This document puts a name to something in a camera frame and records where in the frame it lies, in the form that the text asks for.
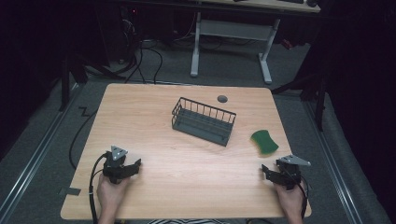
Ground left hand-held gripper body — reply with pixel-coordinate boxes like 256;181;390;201
102;145;132;185

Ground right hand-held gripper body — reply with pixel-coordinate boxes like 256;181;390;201
275;154;312;191

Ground green sponge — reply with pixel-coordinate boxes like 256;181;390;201
250;129;280;156

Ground dark grey wire basket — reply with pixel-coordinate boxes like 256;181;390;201
171;96;237;147

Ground person's right hand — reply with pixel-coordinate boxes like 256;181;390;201
273;182;307;218

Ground person's left hand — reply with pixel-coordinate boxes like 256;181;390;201
96;173;132;216

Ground grey tape piece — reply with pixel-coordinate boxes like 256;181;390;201
58;186;82;197

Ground striped clothing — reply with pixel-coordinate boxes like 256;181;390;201
148;217;232;224

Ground black metal stand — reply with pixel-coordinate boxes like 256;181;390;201
270;46;330;133
58;50;90;113

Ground dark computer tower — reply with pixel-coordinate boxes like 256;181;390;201
94;4;139;64

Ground white-framed wooden desk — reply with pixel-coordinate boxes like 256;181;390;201
190;0;321;86

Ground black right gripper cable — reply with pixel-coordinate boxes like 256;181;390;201
297;178;310;219

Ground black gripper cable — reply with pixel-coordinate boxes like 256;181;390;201
297;178;310;219
88;152;110;224

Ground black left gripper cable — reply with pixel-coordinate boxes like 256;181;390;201
88;152;110;224

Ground aluminium floor rail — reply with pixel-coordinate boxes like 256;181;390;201
303;101;365;224
0;83;82;216

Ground black floor cable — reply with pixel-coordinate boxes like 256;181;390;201
68;106;99;171

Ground black looped floor cables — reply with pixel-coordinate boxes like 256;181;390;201
123;38;164;85

